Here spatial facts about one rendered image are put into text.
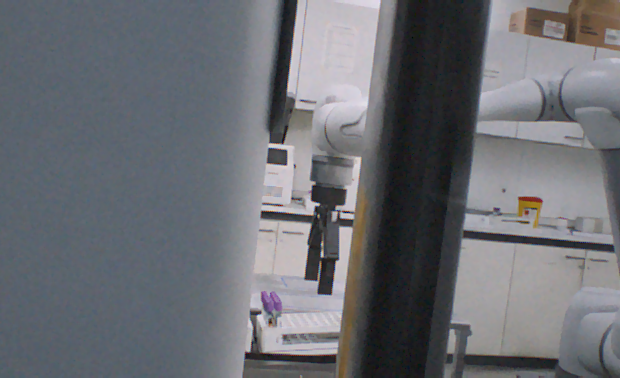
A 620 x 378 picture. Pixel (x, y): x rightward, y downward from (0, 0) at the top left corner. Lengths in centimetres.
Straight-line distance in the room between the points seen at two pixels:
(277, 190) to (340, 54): 98
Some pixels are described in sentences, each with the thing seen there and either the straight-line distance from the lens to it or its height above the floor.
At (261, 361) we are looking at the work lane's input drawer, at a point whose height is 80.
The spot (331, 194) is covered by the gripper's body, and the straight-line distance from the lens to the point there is 126.
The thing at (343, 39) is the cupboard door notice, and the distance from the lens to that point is 401.
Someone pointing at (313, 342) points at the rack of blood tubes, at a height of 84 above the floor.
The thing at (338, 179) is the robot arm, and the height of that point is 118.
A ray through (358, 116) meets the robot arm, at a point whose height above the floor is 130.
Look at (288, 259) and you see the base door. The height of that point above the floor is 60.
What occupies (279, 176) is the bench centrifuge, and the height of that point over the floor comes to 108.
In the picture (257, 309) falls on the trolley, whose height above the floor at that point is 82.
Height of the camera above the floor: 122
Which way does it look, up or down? 3 degrees down
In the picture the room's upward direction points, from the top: 7 degrees clockwise
